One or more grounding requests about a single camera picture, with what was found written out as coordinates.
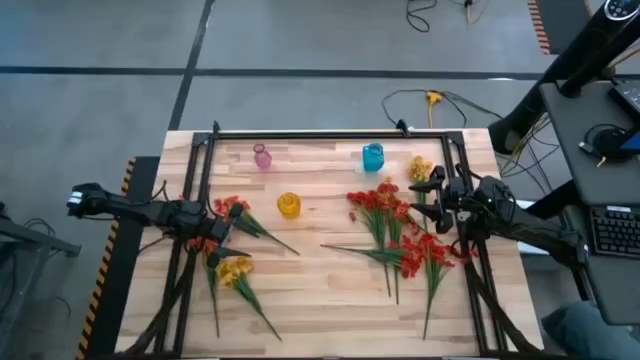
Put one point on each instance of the black tower fan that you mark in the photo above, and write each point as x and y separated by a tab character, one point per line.
560	65

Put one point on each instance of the blue glass vase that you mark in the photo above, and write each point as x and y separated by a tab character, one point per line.
373	157

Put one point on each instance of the blue flat object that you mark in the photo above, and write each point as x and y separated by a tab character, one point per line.
633	142

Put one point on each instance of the grey desk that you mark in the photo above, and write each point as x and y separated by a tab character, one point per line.
575	165

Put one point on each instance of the hazard striped black base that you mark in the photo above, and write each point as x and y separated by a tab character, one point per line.
120	300

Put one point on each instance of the white paper sheet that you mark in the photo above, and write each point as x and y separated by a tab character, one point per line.
525	204

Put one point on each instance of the yellow power plug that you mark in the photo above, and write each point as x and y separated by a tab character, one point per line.
434	97

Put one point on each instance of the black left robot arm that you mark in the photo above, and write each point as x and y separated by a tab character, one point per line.
140	212

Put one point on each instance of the hazard striped floor mat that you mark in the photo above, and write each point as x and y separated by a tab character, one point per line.
560	25

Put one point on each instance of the black round device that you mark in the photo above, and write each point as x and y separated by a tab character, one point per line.
611	144

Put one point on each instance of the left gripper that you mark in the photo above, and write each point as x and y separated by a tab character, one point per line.
214	232

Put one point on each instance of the small black clamp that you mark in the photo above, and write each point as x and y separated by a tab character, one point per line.
403	128

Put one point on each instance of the black laptop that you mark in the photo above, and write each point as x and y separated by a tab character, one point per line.
629	97

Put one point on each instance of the orange artificial flower stem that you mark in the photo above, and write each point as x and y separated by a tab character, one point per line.
212	285
391	197
255	227

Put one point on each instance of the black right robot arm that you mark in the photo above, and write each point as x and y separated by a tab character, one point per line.
525	227

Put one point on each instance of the white desk label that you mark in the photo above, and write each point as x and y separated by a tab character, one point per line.
618	208

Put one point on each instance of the person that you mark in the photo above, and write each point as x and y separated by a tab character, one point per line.
590	332

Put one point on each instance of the black keyboard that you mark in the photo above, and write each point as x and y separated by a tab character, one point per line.
617	232

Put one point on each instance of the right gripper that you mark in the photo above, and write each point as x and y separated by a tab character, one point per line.
465	200

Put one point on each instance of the yellow glass vase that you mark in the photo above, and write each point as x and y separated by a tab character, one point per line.
289	205

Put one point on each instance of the red artificial flower stem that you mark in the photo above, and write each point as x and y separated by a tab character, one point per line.
361	199
380	255
434	272

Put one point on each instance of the pink glass vase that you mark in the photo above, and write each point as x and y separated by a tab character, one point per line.
262	157

